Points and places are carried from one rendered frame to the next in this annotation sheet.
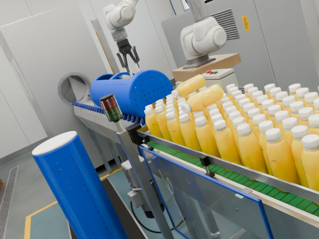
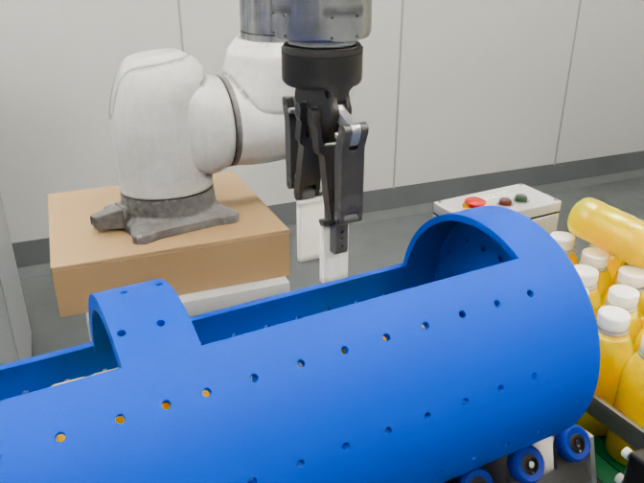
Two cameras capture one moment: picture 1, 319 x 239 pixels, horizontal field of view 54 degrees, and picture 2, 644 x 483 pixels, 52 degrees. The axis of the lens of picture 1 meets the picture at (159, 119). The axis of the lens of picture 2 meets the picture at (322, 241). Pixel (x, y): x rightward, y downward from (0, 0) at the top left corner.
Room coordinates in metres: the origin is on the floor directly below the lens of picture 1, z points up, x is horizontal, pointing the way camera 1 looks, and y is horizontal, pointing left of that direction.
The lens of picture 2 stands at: (2.08, 0.66, 1.53)
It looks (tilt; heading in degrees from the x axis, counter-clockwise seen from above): 26 degrees down; 265
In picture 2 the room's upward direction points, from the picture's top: straight up
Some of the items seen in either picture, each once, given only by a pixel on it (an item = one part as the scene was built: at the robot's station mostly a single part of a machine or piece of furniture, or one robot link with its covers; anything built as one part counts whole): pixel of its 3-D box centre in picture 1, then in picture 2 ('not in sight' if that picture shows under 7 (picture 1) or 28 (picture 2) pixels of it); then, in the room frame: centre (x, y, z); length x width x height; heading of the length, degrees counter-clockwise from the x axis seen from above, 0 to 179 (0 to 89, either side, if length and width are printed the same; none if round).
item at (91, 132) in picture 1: (100, 151); not in sight; (3.61, 0.80, 0.31); 0.06 x 0.06 x 0.63; 22
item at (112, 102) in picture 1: (108, 103); not in sight; (1.27, 0.16, 1.23); 0.06 x 0.06 x 0.04
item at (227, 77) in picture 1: (217, 80); (494, 226); (1.67, -0.37, 1.05); 0.20 x 0.10 x 0.10; 22
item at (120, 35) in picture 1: (119, 35); (322, 9); (2.02, 0.04, 1.46); 0.09 x 0.09 x 0.06
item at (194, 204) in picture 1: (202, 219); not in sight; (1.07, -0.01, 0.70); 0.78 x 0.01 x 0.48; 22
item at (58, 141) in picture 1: (54, 142); not in sight; (1.83, 0.63, 1.03); 0.28 x 0.28 x 0.01
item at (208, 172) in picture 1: (206, 166); not in sight; (1.00, -0.09, 0.94); 0.03 x 0.02 x 0.08; 22
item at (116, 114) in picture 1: (113, 113); not in sight; (1.27, 0.16, 1.18); 0.06 x 0.06 x 0.05
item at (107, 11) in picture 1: (113, 17); not in sight; (2.01, 0.03, 1.57); 0.13 x 0.11 x 0.16; 22
